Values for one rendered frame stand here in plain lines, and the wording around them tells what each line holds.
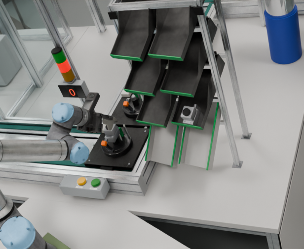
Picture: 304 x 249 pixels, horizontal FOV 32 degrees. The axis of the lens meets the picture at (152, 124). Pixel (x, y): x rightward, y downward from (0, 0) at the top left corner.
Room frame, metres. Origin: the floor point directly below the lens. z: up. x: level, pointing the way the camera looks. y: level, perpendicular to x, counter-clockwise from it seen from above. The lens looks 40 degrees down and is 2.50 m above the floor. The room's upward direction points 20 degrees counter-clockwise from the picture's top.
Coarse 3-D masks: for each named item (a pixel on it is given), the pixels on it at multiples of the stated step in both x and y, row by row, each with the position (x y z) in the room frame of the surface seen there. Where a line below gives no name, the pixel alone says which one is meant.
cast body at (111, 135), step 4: (104, 128) 1.79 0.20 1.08; (112, 128) 1.77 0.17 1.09; (116, 128) 1.79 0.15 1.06; (104, 132) 1.78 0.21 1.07; (108, 132) 1.77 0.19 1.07; (112, 132) 1.76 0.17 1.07; (116, 132) 1.78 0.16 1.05; (108, 136) 1.77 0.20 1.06; (112, 136) 1.76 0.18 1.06; (116, 136) 1.77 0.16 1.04; (108, 140) 1.76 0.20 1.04; (112, 140) 1.75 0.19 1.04
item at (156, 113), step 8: (144, 96) 1.68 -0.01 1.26; (152, 96) 1.68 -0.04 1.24; (160, 96) 1.66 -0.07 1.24; (168, 96) 1.64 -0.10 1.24; (176, 96) 1.61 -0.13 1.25; (144, 104) 1.66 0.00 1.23; (152, 104) 1.65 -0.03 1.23; (160, 104) 1.63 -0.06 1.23; (168, 104) 1.61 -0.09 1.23; (144, 112) 1.64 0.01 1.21; (152, 112) 1.62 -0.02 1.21; (160, 112) 1.60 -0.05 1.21; (168, 112) 1.56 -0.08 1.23; (136, 120) 1.61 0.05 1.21; (144, 120) 1.61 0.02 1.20; (152, 120) 1.59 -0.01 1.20; (160, 120) 1.57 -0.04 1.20; (168, 120) 1.55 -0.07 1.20
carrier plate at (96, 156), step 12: (132, 132) 1.84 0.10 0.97; (144, 132) 1.81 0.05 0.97; (96, 144) 1.85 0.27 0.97; (132, 144) 1.76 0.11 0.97; (144, 144) 1.74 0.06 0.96; (96, 156) 1.77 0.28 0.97; (120, 156) 1.71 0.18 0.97; (132, 156) 1.69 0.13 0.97; (120, 168) 1.65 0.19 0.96; (132, 168) 1.62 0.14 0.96
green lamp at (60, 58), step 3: (63, 51) 1.99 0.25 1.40; (54, 54) 1.97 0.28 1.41; (57, 54) 1.97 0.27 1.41; (60, 54) 1.97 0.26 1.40; (63, 54) 1.98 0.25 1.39; (54, 57) 1.97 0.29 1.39; (57, 57) 1.97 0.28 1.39; (60, 57) 1.97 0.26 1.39; (63, 57) 1.97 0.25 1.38; (57, 60) 1.97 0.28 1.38; (60, 60) 1.97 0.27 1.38; (63, 60) 1.97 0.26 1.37; (57, 63) 1.97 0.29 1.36; (60, 63) 1.97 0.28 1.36
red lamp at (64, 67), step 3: (66, 60) 1.98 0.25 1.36; (63, 63) 1.97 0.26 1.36; (66, 63) 1.97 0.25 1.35; (60, 66) 1.97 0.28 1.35; (63, 66) 1.97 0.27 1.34; (66, 66) 1.97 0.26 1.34; (69, 66) 1.98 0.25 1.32; (60, 69) 1.97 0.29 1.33; (63, 69) 1.97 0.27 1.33; (66, 69) 1.97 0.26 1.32; (69, 69) 1.97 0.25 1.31; (63, 72) 1.97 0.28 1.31
